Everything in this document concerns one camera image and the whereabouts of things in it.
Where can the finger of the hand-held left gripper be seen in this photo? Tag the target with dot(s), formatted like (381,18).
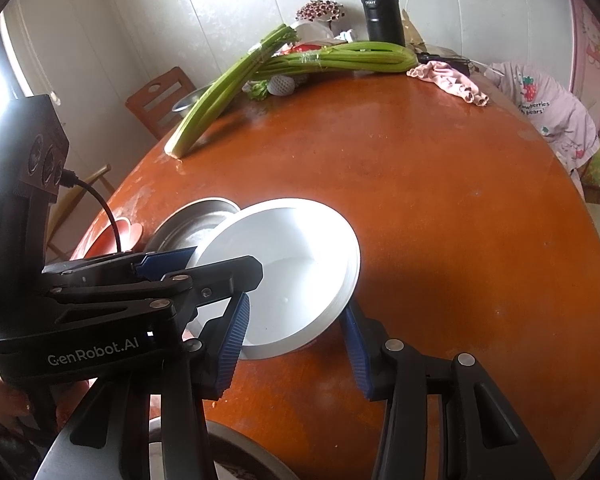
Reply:
(225,275)
(167,260)

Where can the printed pink garment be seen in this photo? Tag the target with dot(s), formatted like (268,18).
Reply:
(545,105)

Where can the pink printed wall panel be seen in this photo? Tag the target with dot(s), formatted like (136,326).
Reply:
(595,50)

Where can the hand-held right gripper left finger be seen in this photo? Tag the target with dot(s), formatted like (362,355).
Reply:
(232,345)

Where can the red packet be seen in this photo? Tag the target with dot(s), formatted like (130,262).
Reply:
(300,49)

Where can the person's left hand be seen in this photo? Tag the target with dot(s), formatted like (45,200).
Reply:
(2,400)

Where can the orange plastic bowl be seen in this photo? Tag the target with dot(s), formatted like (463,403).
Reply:
(97,247)

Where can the pink cloth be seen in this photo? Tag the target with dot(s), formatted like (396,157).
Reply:
(450,80)

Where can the orange plastic plate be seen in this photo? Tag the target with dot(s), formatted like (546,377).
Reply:
(132,232)

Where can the celery bunch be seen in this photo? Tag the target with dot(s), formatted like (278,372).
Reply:
(205,105)
(360,57)

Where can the black thermos flask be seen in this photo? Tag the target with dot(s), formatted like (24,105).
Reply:
(382,15)

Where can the brown wooden chair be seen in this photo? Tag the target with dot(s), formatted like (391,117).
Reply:
(155,100)

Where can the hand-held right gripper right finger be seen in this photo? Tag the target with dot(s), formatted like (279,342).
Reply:
(355,355)

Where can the round steel pan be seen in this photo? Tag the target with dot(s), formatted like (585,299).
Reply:
(190,222)

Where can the clear plastic container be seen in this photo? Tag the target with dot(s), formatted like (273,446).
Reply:
(315,31)

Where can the black flat device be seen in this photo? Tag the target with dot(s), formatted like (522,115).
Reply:
(455,66)

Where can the foam-netted fruit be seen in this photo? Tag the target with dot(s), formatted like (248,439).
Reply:
(282,85)

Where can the window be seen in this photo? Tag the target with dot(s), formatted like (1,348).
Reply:
(0,75)

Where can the white plate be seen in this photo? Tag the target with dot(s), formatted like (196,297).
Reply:
(290,260)

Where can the brown paper bag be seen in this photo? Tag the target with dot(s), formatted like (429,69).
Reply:
(414,30)

